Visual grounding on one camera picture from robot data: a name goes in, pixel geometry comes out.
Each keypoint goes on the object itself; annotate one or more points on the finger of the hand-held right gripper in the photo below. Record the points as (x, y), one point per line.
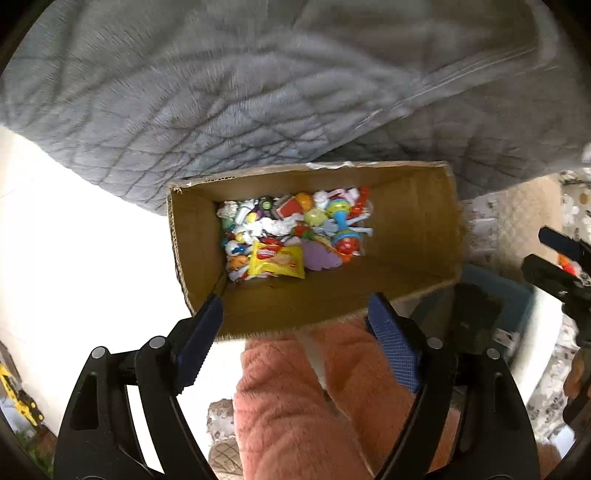
(547, 276)
(559, 243)

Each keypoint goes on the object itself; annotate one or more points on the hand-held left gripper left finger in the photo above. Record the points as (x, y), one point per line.
(199, 344)

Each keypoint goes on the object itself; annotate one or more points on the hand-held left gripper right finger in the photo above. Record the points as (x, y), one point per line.
(396, 350)

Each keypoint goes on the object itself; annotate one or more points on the small orange wrapper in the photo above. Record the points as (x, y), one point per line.
(566, 264)

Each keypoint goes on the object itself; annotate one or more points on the yellow snack packet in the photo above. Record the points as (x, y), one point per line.
(276, 261)

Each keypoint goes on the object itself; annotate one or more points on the pile of colourful small toys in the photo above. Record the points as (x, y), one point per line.
(258, 228)

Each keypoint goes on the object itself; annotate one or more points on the brown cardboard box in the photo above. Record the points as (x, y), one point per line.
(415, 221)

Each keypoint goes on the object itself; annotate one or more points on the blue storage bin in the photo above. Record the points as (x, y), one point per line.
(515, 300)

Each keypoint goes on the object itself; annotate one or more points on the beige floral quilted cover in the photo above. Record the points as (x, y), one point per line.
(521, 217)
(221, 454)

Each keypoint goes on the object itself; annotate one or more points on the pink fleece pants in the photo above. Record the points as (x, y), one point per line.
(286, 406)

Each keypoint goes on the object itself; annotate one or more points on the purple paper piece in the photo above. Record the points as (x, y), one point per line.
(321, 256)

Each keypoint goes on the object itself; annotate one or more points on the colourful plastic rattle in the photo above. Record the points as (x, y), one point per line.
(342, 221)

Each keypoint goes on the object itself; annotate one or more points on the yellow toy excavator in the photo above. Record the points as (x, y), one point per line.
(21, 399)

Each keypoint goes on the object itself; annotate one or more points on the grey quilted blanket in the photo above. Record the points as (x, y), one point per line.
(231, 92)

